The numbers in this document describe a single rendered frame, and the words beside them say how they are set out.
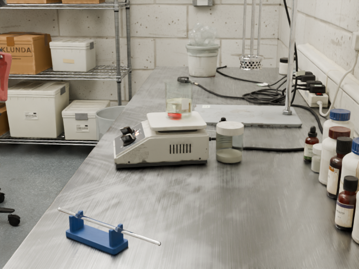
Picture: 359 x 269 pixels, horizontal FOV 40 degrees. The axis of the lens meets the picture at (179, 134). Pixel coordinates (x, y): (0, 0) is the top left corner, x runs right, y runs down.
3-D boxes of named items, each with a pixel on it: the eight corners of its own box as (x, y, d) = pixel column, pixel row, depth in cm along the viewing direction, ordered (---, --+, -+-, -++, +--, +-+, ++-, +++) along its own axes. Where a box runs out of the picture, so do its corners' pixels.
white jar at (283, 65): (287, 75, 205) (288, 60, 203) (275, 73, 209) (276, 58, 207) (296, 73, 209) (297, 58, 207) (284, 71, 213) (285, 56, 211)
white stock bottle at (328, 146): (352, 189, 93) (358, 134, 90) (319, 186, 94) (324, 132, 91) (349, 177, 99) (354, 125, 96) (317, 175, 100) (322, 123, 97)
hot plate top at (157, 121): (150, 131, 102) (150, 127, 102) (146, 116, 113) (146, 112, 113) (207, 129, 104) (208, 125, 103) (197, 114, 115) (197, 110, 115)
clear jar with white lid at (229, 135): (248, 160, 108) (249, 126, 105) (226, 166, 105) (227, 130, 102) (231, 153, 113) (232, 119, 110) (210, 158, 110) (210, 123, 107)
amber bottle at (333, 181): (350, 191, 92) (356, 135, 89) (352, 201, 88) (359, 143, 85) (325, 189, 93) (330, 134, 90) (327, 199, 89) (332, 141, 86)
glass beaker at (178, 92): (197, 116, 111) (197, 79, 109) (187, 123, 106) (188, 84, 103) (168, 113, 114) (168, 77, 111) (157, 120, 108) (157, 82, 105)
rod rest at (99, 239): (64, 236, 76) (63, 215, 75) (80, 228, 79) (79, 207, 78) (114, 255, 71) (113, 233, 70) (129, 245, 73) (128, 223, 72)
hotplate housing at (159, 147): (114, 169, 103) (113, 133, 100) (113, 149, 115) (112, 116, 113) (219, 164, 106) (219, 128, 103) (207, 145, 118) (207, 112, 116)
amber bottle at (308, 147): (303, 157, 110) (306, 123, 108) (317, 158, 109) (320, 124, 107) (303, 161, 107) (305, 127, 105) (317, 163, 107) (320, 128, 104)
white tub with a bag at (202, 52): (199, 70, 216) (200, 21, 210) (226, 74, 207) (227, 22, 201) (178, 75, 206) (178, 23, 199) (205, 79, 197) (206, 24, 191)
